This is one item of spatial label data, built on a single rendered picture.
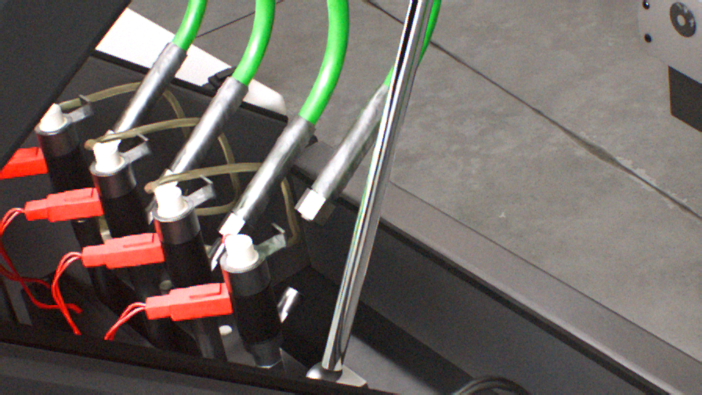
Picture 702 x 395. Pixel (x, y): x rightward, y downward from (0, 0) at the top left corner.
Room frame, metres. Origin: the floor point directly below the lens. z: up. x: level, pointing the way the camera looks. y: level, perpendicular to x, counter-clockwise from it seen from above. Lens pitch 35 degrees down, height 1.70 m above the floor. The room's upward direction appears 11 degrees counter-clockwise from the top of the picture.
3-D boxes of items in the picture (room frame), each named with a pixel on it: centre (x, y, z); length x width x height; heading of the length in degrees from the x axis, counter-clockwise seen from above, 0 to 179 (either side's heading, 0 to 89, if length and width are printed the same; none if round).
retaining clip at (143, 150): (0.92, 0.14, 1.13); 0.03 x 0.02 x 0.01; 121
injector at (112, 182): (0.92, 0.14, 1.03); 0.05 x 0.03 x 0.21; 121
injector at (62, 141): (0.99, 0.18, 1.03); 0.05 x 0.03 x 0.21; 121
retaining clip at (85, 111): (0.99, 0.18, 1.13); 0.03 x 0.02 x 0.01; 121
